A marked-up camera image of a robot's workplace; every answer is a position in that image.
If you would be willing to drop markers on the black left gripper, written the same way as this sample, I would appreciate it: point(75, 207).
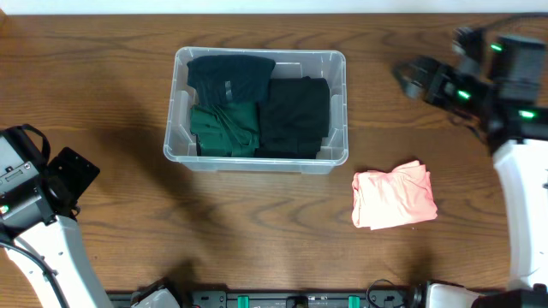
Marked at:
point(74, 172)

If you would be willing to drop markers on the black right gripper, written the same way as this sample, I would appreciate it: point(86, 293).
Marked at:
point(443, 90)

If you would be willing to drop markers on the pink shirt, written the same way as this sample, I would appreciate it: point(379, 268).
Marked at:
point(387, 200)

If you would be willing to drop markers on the black pants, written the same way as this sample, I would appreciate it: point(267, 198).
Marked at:
point(295, 118)

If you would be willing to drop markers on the green garment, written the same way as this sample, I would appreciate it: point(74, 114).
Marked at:
point(230, 130)

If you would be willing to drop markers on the dark teal garment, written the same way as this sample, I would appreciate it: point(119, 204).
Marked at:
point(230, 79)

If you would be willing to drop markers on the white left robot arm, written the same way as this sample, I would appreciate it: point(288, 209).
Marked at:
point(41, 235)

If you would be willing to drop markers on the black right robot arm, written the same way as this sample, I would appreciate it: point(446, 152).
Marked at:
point(515, 130)

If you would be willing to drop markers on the clear plastic storage bin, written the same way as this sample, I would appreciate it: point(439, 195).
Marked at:
point(180, 145)

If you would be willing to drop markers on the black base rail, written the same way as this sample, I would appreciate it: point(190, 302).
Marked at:
point(380, 294)

